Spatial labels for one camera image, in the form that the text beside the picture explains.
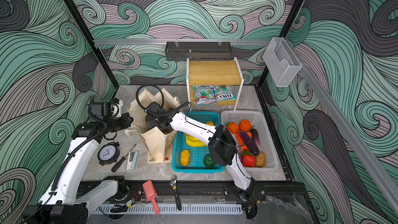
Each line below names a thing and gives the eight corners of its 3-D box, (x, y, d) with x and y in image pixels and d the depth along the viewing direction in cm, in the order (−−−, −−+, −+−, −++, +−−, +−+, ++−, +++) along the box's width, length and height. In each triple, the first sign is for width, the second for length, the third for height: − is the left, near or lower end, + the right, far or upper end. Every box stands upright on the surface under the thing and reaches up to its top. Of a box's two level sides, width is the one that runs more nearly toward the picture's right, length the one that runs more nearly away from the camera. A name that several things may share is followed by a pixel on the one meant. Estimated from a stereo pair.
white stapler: (127, 171, 82) (126, 169, 79) (130, 153, 88) (129, 151, 86) (137, 169, 82) (135, 168, 80) (139, 152, 88) (137, 150, 86)
